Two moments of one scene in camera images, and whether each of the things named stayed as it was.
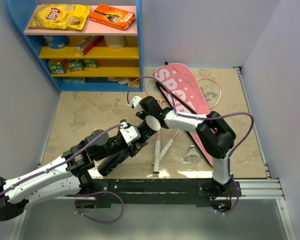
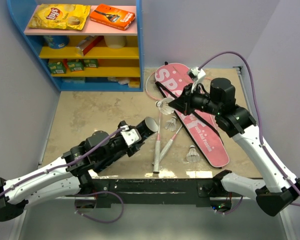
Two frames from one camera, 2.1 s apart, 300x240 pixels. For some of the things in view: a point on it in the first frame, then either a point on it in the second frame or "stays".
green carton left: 57,67 stays
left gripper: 134,150 stays
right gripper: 141,114 to 183,103
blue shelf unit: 97,48 stays
